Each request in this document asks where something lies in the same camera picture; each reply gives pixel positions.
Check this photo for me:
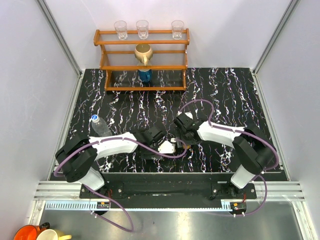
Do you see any clear plastic bottle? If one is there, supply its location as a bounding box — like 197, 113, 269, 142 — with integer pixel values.
91, 116, 113, 137

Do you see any orange bottle cap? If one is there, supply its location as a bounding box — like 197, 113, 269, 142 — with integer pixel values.
183, 145, 191, 150

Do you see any white blue bottle cap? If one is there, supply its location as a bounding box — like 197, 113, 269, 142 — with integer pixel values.
91, 114, 99, 123

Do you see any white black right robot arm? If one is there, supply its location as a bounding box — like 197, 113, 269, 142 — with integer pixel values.
173, 113, 279, 199

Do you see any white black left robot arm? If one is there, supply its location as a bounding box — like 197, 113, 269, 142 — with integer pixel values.
54, 126, 174, 198

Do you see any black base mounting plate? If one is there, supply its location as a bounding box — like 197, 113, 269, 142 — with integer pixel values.
75, 180, 268, 212

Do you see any blue mug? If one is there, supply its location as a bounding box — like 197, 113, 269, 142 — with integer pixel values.
138, 69, 153, 83

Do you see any wooden shelf rack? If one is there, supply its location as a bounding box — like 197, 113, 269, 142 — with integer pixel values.
93, 28, 190, 91

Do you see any beige mug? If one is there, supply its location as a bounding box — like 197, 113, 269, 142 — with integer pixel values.
134, 43, 153, 66

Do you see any right drinking glass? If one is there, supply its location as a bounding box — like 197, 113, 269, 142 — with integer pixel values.
171, 20, 184, 40

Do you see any drinking glass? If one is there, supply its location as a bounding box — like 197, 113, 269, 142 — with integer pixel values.
171, 20, 184, 40
136, 19, 149, 40
114, 20, 128, 40

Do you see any middle drinking glass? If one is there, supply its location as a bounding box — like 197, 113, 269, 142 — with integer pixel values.
136, 19, 149, 40

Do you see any yellow mug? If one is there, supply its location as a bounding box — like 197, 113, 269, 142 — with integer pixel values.
36, 229, 72, 240

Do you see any left drinking glass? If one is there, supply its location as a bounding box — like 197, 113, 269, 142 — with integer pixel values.
114, 20, 128, 40

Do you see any orange mug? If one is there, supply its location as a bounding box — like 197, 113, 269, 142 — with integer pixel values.
13, 222, 51, 240

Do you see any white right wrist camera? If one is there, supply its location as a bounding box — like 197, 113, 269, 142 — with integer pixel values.
184, 112, 193, 119

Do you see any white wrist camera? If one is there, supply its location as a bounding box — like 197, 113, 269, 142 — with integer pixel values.
184, 112, 193, 119
157, 138, 177, 154

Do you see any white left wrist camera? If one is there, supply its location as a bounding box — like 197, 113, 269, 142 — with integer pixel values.
157, 138, 177, 154

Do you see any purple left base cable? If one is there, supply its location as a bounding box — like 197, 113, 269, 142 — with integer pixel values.
82, 184, 135, 233

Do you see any aluminium slotted rail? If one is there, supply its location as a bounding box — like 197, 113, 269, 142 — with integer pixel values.
34, 181, 305, 212

